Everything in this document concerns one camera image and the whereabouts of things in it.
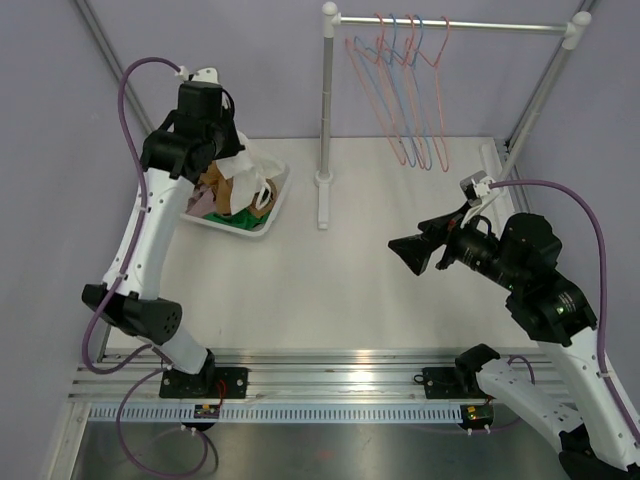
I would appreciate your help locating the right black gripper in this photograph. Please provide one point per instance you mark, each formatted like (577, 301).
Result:
(416, 249)

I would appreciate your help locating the pink wire hanger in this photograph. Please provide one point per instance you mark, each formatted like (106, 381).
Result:
(395, 71)

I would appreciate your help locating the pink hanger with brown top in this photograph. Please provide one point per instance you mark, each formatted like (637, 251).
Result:
(369, 78)

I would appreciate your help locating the green tank top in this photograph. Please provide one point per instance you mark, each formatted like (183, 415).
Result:
(244, 220)

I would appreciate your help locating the white tank top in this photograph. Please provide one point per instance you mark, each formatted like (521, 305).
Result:
(260, 163)

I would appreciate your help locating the brown tank top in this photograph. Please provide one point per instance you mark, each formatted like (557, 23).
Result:
(237, 194)

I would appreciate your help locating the mauve tank top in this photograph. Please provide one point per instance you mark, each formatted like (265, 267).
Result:
(202, 202)

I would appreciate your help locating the light blue hanger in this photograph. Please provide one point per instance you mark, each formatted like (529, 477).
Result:
(415, 90)
(376, 53)

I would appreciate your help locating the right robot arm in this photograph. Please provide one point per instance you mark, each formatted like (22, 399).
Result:
(591, 438)

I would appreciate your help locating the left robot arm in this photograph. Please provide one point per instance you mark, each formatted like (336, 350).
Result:
(199, 131)

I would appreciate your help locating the white plastic basket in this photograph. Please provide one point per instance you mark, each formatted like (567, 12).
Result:
(282, 183)

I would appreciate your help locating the metal clothes rack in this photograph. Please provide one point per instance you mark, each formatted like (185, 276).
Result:
(570, 33)

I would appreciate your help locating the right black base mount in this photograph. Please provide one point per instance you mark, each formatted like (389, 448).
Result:
(439, 383)

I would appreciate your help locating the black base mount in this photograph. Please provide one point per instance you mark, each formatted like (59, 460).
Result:
(226, 383)
(439, 383)

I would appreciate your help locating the white slotted cable duct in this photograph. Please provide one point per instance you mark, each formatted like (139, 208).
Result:
(281, 413)

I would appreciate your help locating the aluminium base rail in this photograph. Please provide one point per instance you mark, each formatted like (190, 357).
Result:
(349, 376)

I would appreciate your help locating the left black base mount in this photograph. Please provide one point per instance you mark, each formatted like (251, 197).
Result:
(226, 383)

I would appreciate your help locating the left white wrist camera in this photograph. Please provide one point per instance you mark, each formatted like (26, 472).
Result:
(203, 75)

